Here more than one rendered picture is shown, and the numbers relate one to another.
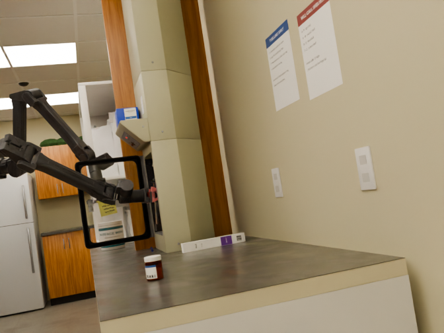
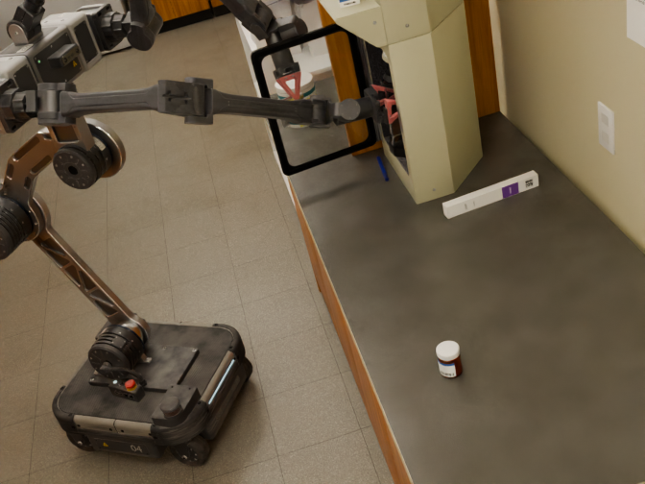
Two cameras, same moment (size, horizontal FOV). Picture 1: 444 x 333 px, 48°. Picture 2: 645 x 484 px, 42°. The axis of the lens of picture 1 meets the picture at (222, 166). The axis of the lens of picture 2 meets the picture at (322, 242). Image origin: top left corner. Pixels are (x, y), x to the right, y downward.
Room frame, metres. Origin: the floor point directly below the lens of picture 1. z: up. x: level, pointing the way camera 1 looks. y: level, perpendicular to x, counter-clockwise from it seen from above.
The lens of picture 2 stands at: (0.11, 0.16, 2.19)
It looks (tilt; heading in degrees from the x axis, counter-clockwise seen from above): 34 degrees down; 12
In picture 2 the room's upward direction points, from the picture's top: 15 degrees counter-clockwise
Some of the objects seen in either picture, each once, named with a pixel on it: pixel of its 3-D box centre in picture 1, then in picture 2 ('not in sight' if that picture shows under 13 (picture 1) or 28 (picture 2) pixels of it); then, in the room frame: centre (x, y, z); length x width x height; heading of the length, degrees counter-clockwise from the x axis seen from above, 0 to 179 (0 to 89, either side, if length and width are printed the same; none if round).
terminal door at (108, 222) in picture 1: (113, 201); (317, 100); (2.29, 0.52, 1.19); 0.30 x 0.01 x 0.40; 112
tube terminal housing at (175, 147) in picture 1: (176, 161); (420, 42); (2.24, 0.20, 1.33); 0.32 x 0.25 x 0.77; 16
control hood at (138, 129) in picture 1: (131, 136); (346, 13); (2.19, 0.38, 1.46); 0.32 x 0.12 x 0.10; 16
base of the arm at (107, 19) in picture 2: (3, 166); (116, 26); (2.49, 1.09, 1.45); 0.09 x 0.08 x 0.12; 164
